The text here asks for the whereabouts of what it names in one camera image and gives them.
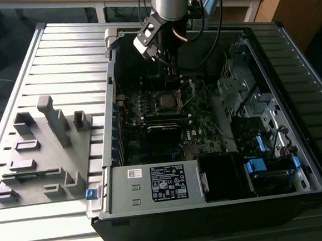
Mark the silver CPU plate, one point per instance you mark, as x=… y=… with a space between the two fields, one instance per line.
x=166 y=100

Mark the CPU socket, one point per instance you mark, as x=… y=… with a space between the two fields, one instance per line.
x=157 y=111

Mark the black RAM slot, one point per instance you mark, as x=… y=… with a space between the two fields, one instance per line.
x=166 y=117
x=168 y=123
x=166 y=120
x=166 y=114

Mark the silver metal drive cage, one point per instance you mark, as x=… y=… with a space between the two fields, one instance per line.
x=229 y=88

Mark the green motherboard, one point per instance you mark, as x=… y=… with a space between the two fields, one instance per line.
x=203 y=128

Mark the black graphics card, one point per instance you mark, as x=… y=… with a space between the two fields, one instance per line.
x=163 y=138

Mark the brown chipset heatsink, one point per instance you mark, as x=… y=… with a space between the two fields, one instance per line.
x=192 y=150

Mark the blue plastic clip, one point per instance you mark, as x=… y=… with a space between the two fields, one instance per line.
x=260 y=143

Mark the black plastic shroud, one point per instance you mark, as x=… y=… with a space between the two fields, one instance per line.
x=221 y=177

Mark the wooden cabinet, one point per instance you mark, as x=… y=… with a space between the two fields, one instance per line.
x=302 y=6

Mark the hard disk in blue carrier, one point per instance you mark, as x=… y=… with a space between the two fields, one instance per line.
x=255 y=165

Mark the grey power supply unit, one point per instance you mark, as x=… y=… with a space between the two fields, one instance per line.
x=119 y=190

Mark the grey parts rack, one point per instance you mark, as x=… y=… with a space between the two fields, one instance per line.
x=52 y=162

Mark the blue case latch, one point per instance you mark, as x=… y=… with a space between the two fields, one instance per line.
x=91 y=194

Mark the blue plastic tab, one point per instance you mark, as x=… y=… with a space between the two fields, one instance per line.
x=296 y=163

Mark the black open PC case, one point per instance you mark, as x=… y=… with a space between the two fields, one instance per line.
x=186 y=227

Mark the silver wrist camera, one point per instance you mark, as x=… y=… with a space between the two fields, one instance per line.
x=146 y=43

